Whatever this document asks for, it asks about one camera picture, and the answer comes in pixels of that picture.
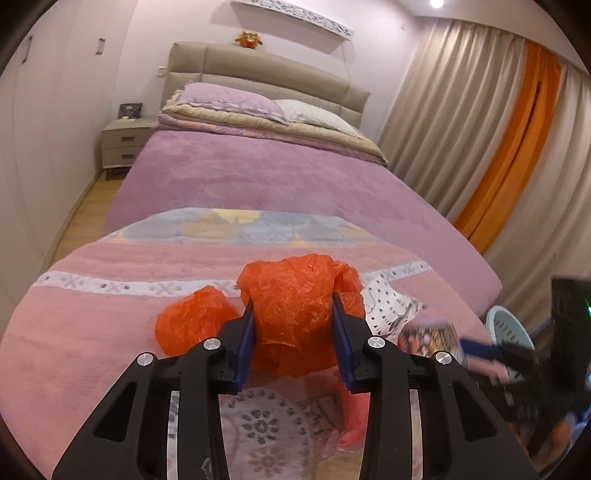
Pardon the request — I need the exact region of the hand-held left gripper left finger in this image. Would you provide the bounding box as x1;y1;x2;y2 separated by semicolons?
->
52;300;256;480

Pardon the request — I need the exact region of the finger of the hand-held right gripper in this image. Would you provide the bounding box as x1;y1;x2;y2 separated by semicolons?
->
461;339;511;372

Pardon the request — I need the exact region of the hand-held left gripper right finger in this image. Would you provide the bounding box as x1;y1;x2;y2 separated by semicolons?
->
331;292;539;480

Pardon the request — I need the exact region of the light blue plastic basket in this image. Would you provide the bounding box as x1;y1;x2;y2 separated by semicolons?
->
484;305;536;352

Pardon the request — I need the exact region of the orange plastic bag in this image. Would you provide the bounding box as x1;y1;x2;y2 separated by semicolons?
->
154;254;371;452

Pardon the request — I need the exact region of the white patterned cloth bag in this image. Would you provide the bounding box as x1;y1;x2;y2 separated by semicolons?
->
361;271;428;337

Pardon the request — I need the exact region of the pink printed blanket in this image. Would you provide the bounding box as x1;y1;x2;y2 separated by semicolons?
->
0;208;491;480

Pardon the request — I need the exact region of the beige curtain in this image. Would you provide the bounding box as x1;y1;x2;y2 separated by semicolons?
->
379;18;529;217
480;60;591;334

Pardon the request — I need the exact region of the bed with purple cover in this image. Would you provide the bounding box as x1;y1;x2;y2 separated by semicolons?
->
102;124;503;324

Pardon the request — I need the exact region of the orange curtain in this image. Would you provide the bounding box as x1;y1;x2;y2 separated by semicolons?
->
452;41;562;256

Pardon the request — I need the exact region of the folded beige quilt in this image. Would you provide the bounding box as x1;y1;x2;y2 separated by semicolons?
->
157;92;389;168

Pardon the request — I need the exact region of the white patterned pillow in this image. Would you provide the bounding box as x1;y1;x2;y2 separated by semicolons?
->
272;99;365;139

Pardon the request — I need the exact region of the beige nightstand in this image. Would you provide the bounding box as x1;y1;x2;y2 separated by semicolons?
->
100;116;155;181

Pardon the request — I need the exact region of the purple pillow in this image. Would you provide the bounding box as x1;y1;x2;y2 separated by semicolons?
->
175;82;289;125

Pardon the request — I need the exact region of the beige padded headboard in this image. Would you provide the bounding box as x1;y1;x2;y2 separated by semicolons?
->
161;41;371;139

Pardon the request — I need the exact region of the white wardrobe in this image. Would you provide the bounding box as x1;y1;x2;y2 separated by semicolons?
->
0;0;139;324

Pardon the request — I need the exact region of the white wall shelf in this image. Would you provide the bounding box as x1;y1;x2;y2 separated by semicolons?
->
231;0;355;38

